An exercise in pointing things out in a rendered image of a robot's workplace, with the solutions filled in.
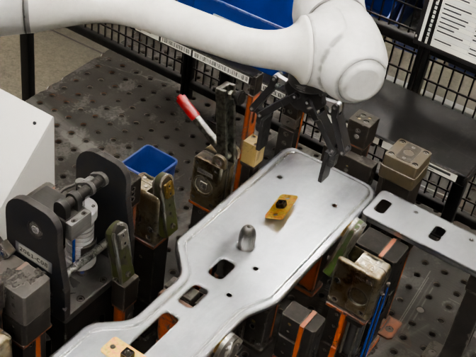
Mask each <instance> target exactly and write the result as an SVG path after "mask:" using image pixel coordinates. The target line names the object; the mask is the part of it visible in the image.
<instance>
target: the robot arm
mask: <svg viewBox="0 0 476 357"><path fill-rule="evenodd" d="M292 17H293V25H291V26H290V27H288V28H284V29H280V30H260V29H255V28H248V27H245V26H242V25H238V24H236V23H232V22H230V21H226V20H225V19H222V18H219V17H217V16H214V15H211V14H209V13H206V12H204V11H200V10H198V9H196V8H193V7H190V6H187V5H185V4H182V3H180V2H177V1H174V0H0V37H3V36H8V35H20V34H28V33H38V32H42V31H46V30H52V29H56V28H65V27H70V26H77V25H83V24H90V23H112V24H118V25H122V26H128V27H131V28H136V29H139V30H143V31H145V32H148V33H151V34H154V35H158V36H160V37H163V38H166V39H168V40H172V41H174V42H177V43H181V44H182V45H186V46H189V47H192V48H195V49H197V50H201V51H203V52H206V53H209V54H212V55H215V56H218V57H221V58H224V59H226V60H230V61H233V62H237V63H240V64H245V65H249V66H253V67H259V68H264V69H273V70H278V71H279V72H277V73H276V74H274V75H273V76H272V77H271V80H270V82H269V85H268V86H267V87H266V88H265V89H264V91H263V92H262V93H261V94H260V95H259V97H258V98H257V99H256V100H255V101H254V102H253V103H252V104H251V105H250V106H249V110H250V111H251V112H255V113H256V115H257V121H256V131H258V132H259V133H258V138H257V143H256V150H257V151H260V150H261V149H262V148H264V147H265V146H266V145H267V143H268V136H269V132H270V127H271V121H272V116H273V115H272V114H271V113H272V112H274V111H276V110H278V109H279V108H282V107H283V106H286V105H288V104H289V103H291V104H292V106H293V108H295V109H297V110H301V111H302V112H303V113H305V114H310V115H311V117H312V119H313V121H315V122H316V124H317V126H318V128H319V131H320V132H321V134H322V137H323V139H324V141H325V143H326V145H327V147H328V149H327V150H326V151H325V152H324V157H323V160H322V165H321V169H320V173H319V178H318V182H320V183H322V182H323V181H324V180H325V179H326V178H327V177H328V176H329V172H330V169H331V168H332V167H333V166H334V165H335V164H336V163H337V160H338V157H339V154H340V155H341V156H344V155H345V154H347V153H348V152H349V151H350V150H351V143H350V139H349V134H348V130H347V126H346V121H345V117H344V103H361V102H364V101H367V100H368V99H370V98H372V97H373V96H374V95H376V93H377V92H379V90H380V89H381V88H382V86H383V83H384V80H385V75H386V70H387V65H388V58H387V50H386V47H385V43H384V41H383V37H382V36H381V33H380V31H379V29H378V27H377V25H376V23H375V21H374V20H373V18H372V17H371V16H370V14H369V13H368V12H367V11H366V6H365V0H293V12H292ZM282 72H287V73H288V78H285V77H284V76H283V73H282ZM282 85H284V87H285V91H286V93H287V96H284V97H282V98H281V99H279V100H277V101H276V102H274V103H272V104H271V105H269V106H266V107H265V108H264V107H263V106H262V104H263V103H264V102H265V101H266V100H267V98H268V97H269V96H270V95H271V94H272V93H273V92H274V91H275V90H276V89H277V88H278V87H281V86H282ZM329 95H330V96H331V97H332V98H335V99H336V100H338V101H335V100H333V99H330V98H329ZM326 105H327V106H328V107H329V112H330V113H331V121H332V123H331V121H330V119H329V117H328V115H327V113H328V111H327V108H326ZM318 110H319V113H318V114H317V111H318ZM332 125H333V126H332Z"/></svg>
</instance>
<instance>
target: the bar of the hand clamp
mask: <svg viewBox="0 0 476 357"><path fill-rule="evenodd" d="M212 91H213V92H215V99H216V139H217V154H221V155H222V156H224V157H225V159H226V160H227V168H228V162H232V163H235V162H236V105H238V106H240V105H242V104H243V103H244V102H245V99H246V94H245V91H243V90H238V91H237V92H236V84H233V83H231V82H228V81H226V82H224V83H223V84H221V85H220V86H217V87H215V86H214V87H213V88H212ZM227 150H228V151H229V152H231V155H232V157H231V158H230V159H228V157H227ZM227 168H226V169H227Z"/></svg>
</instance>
